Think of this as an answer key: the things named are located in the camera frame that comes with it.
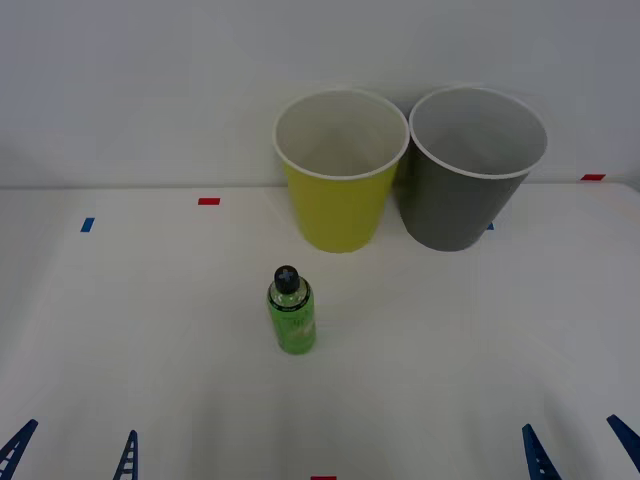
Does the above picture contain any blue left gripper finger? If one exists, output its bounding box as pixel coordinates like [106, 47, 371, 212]
[111, 429, 139, 480]
[0, 418, 39, 480]

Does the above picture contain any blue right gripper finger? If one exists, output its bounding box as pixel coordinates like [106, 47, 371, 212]
[606, 413, 640, 474]
[521, 423, 562, 480]

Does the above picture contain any green bottle with black cap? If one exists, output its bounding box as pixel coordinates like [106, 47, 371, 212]
[265, 265, 318, 357]

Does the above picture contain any grey plastic bin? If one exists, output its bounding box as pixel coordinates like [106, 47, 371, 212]
[408, 85, 549, 253]

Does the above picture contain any yellow-green plastic bin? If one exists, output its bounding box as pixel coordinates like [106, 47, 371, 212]
[271, 88, 411, 255]

